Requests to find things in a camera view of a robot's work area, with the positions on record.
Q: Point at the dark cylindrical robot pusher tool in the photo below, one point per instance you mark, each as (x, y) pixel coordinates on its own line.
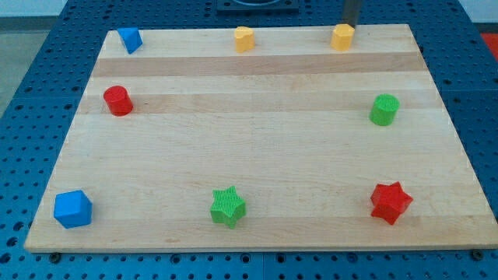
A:
(351, 11)

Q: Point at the blue cube block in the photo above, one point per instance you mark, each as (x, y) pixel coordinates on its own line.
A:
(73, 209)

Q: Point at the yellow hexagon block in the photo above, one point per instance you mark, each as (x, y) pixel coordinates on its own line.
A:
(342, 36)

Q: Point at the red star block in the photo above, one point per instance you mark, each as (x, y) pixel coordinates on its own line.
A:
(389, 202)

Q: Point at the red cylinder block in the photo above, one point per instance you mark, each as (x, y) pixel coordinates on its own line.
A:
(118, 100)

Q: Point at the wooden board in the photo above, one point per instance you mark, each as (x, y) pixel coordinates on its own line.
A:
(286, 123)

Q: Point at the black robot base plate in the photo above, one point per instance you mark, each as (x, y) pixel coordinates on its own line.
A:
(257, 5)

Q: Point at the yellow heart block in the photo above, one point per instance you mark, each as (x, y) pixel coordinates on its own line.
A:
(244, 39)

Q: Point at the green star block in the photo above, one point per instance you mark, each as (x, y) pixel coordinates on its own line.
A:
(227, 207)

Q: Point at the blue triangle block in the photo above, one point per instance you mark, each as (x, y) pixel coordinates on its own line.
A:
(131, 38)

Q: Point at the green cylinder block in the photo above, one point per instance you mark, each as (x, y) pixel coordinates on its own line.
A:
(384, 109)

